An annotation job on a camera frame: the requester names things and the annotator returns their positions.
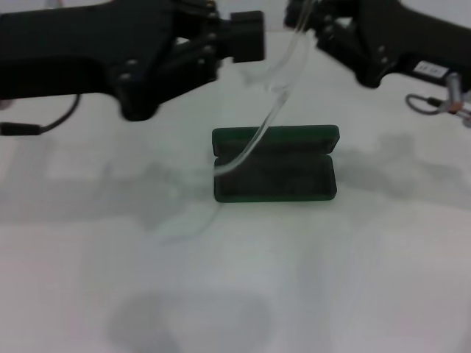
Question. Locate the clear white glasses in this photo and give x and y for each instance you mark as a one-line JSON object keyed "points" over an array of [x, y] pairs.
{"points": [[274, 110]]}

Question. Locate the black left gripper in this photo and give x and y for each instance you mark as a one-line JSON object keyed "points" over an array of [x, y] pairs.
{"points": [[73, 48]]}

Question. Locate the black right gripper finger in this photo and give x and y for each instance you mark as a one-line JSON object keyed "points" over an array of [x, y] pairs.
{"points": [[248, 36]]}

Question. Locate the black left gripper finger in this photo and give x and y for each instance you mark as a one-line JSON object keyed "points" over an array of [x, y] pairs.
{"points": [[198, 9]]}

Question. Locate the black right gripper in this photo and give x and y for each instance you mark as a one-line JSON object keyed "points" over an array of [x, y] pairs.
{"points": [[412, 29]]}

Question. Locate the green glasses case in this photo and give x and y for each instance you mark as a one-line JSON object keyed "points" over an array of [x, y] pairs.
{"points": [[294, 184]]}

